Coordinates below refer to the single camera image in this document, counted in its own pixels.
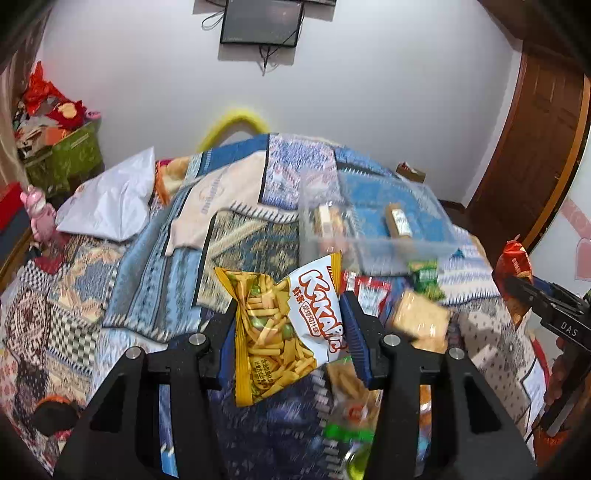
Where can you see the clear plastic container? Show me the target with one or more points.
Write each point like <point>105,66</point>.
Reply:
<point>369,217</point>

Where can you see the red box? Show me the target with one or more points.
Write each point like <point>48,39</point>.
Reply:
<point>10,203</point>

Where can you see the brown white snack bar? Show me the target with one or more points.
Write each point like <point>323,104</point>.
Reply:
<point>328,220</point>

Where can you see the square cracker packet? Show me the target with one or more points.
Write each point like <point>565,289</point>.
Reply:
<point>420,318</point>

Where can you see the beige cloth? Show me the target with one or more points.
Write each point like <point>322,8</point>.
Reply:
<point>217,198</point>

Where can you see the green jelly cup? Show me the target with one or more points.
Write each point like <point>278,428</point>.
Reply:
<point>360,464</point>

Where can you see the wooden door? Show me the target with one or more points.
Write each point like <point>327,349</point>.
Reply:
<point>540,138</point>

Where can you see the orange red snack packet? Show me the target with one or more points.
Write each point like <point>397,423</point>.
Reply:
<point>512,261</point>

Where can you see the red packet with grey label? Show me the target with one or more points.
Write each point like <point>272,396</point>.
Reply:
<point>371,293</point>

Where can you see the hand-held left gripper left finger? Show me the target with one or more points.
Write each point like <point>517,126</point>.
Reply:
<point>216,362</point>

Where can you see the white plastic bag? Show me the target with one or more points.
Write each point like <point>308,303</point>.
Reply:
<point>113,198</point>

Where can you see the pink plush toy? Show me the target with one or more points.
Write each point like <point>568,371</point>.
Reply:
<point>40,214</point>

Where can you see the yellow foam tube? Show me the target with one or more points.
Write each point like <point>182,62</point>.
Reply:
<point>235,121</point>

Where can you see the pile of red clutter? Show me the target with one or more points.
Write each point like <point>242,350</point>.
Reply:
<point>51,106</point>

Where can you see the orange white snack stick bag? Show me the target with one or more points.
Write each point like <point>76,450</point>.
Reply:
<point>277,332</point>

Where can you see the person's right hand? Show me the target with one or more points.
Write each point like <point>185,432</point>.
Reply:
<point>555,374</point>

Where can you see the pink heart wall sticker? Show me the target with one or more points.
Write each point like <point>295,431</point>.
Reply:
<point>579,235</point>

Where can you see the green patterned box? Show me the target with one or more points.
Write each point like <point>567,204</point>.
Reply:
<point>64,159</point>

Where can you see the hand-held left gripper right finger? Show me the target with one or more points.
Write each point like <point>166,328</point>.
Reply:
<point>355,337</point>

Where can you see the green pea packet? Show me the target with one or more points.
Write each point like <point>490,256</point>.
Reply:
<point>427,277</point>

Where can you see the brown green snack bar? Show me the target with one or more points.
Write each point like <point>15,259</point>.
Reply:
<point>399,221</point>

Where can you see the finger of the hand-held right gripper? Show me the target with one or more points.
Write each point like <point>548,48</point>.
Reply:
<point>526,293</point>

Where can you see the black orange object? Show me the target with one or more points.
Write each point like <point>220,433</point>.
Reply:
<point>55,415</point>

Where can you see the clear fries snack packet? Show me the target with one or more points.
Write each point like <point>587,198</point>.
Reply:
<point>353,387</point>

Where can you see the wall television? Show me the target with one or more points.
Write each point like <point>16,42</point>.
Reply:
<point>261,21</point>

